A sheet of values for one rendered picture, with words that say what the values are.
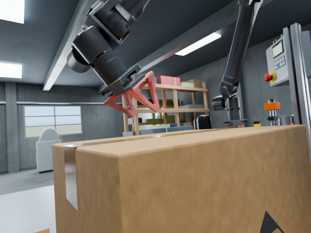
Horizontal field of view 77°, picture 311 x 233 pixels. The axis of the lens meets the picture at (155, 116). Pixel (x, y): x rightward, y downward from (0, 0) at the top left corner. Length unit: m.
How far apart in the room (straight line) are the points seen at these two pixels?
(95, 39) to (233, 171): 0.33
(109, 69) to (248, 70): 5.75
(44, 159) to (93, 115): 2.85
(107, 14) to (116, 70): 0.11
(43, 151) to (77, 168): 6.94
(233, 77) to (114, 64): 0.61
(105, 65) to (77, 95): 8.45
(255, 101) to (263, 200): 5.66
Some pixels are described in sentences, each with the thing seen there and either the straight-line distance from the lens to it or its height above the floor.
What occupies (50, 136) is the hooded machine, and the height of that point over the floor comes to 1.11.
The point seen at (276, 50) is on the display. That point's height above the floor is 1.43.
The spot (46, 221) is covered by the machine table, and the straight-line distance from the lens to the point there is 0.88.
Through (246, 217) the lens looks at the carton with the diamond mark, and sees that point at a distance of 0.21.
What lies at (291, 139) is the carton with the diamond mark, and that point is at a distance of 0.30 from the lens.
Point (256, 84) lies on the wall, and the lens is 5.91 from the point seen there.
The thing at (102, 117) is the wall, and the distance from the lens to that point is 9.01.
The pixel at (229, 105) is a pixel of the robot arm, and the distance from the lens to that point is 0.96.
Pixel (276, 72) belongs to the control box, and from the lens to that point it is 1.06.
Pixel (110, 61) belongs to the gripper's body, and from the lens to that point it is 0.41.
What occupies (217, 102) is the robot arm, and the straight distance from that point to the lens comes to 1.00.
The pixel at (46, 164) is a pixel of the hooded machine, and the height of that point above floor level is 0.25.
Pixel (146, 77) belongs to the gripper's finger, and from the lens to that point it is 0.38.
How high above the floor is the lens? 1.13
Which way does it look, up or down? 3 degrees up
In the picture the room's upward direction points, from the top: 5 degrees counter-clockwise
